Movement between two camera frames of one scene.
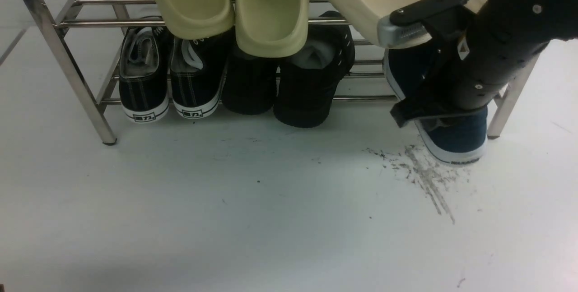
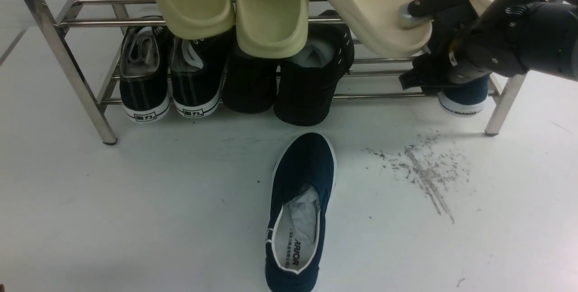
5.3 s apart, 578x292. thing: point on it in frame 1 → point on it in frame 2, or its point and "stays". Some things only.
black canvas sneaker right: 198,69 stays
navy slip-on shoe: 453,139 → 304,176
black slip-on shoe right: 307,84 stays
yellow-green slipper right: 272,6 stays
